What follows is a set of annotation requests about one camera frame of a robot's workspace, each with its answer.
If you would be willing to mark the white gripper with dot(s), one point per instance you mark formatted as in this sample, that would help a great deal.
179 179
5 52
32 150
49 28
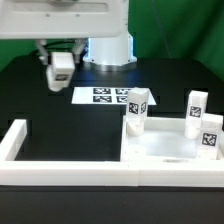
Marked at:
55 19

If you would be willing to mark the white square table top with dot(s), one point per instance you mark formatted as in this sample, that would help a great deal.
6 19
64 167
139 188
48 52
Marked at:
163 140

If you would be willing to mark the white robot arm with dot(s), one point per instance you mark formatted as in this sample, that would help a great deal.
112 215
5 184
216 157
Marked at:
108 53

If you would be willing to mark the white U-shaped fence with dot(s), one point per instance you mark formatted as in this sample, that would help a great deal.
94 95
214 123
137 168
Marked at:
135 168

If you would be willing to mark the white marker base plate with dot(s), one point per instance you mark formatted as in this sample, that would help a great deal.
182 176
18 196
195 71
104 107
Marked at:
102 95

